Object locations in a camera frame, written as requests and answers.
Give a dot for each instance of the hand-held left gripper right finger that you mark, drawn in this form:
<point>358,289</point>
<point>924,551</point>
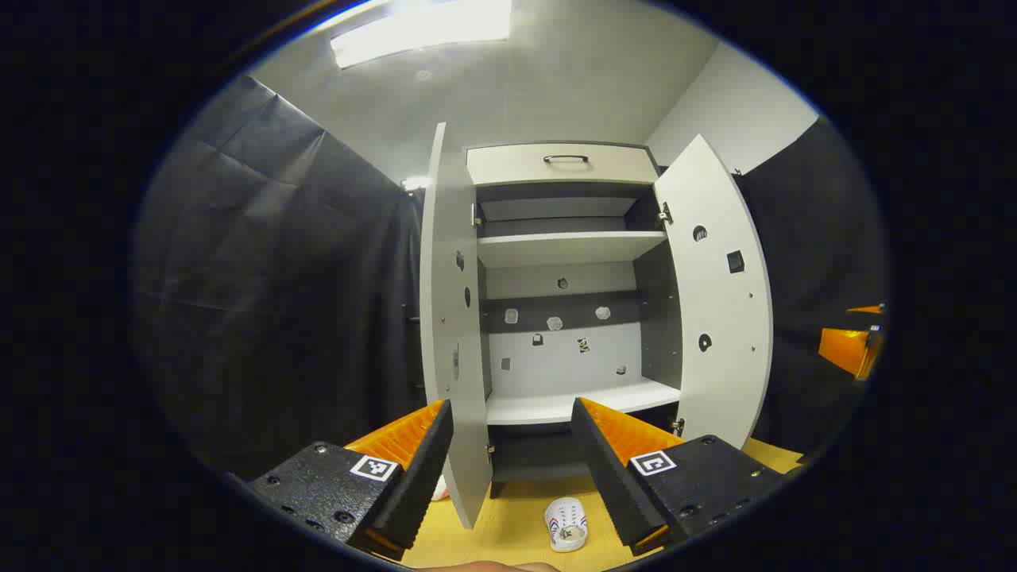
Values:
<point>612,485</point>

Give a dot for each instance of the white shoe cabinet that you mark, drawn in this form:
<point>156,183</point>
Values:
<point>572,248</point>

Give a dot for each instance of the white shoe cabinet door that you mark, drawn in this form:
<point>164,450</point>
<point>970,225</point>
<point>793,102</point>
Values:
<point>715,302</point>
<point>445,318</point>

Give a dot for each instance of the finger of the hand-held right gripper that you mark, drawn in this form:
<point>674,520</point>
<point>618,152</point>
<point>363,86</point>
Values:
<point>842,349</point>

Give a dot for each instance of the ceiling light panel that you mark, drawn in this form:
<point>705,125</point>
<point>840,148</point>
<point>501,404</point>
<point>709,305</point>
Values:
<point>421,32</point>

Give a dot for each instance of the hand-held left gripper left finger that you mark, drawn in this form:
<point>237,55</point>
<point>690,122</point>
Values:
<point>421,485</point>

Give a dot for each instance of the white cabinet drawer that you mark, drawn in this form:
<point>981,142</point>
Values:
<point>516,167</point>

